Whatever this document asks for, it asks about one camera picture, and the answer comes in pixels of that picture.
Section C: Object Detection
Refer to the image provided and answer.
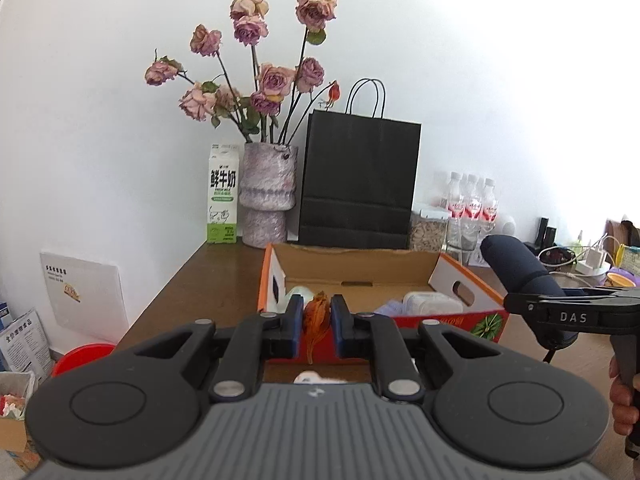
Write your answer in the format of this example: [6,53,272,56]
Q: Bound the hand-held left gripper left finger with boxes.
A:
[115,294,306,404]

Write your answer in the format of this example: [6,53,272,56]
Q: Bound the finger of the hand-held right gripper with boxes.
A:
[562,286,640,301]
[504,292,549,331]

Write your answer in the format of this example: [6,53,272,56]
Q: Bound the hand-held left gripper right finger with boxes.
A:
[330,294,503,404]

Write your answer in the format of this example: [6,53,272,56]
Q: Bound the iridescent plastic bag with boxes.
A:
[282,285,316,313]

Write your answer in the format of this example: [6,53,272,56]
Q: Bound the red cardboard box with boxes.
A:
[257,242,510,366]

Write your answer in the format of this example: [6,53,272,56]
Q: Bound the purple linen drawstring bag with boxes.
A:
[375,297,416,317]

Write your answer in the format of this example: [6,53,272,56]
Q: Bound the clear cotton swab box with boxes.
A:
[402,291,465,317]

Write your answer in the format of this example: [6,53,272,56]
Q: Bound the clear seed container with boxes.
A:
[410,207,449,253]

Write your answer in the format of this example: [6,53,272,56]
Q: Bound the person's right hand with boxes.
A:
[609,355,636,437]

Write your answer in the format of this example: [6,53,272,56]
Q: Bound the white charger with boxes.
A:
[585,245,611,273]

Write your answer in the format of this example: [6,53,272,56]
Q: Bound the water bottles with red labels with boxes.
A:
[445,217,482,263]

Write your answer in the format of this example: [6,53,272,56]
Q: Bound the red label water bottle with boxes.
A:
[465,175,482,221]
[481,178,500,223]
[446,172,466,221]

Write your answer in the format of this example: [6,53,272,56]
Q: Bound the black paper bag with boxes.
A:
[298,78,422,251]

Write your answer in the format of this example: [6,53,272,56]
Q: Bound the mottled purple vase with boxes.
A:
[238,142,299,250]

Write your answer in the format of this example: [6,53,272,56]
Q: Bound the white green milk carton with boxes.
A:
[206,142,242,245]

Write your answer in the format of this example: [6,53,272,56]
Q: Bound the white paper sign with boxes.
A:
[40,250,128,346]

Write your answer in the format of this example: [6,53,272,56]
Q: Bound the red plastic basin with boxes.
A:
[51,342,117,378]

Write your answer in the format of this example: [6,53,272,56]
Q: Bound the dried pink rose bouquet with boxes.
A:
[145,0,346,146]

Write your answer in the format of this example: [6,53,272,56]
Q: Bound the blue white carton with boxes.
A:
[0,307,55,373]

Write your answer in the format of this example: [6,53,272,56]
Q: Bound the brown cardboard bin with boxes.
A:
[0,370,38,453]

